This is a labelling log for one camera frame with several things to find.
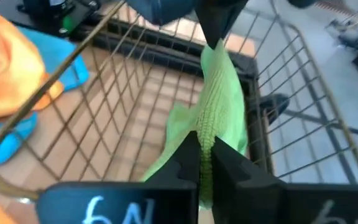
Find brass wire basket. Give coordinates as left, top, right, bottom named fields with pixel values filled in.
left=0, top=0, right=358, bottom=200

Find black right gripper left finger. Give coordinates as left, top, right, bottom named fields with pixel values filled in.
left=35, top=130, right=201, bottom=224

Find black frame bracket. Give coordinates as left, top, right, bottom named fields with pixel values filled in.
left=258, top=92, right=291, bottom=126

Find light blue microfiber towel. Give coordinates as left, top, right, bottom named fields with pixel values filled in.
left=0, top=26, right=90, bottom=166

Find green microfiber towel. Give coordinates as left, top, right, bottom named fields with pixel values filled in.
left=140, top=37, right=250, bottom=210

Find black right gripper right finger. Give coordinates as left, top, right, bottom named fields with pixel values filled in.
left=211, top=136, right=358, bottom=224

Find orange microfiber towel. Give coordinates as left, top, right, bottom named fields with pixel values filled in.
left=0, top=4, right=65, bottom=224

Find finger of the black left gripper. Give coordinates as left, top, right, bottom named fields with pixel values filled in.
left=194, top=0, right=250, bottom=47
left=126, top=0, right=198, bottom=26

